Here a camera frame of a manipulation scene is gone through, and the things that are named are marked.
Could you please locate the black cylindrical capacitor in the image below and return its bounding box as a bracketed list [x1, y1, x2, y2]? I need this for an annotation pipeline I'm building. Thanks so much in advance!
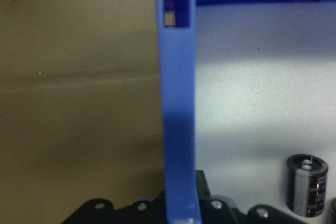
[285, 154, 330, 218]

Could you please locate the blue plastic bin with capacitors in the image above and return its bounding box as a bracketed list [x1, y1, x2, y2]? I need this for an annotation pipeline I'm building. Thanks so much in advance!
[155, 0, 336, 224]

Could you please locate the white foam liner sheet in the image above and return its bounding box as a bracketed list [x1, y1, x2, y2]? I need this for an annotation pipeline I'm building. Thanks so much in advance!
[195, 0, 336, 224]

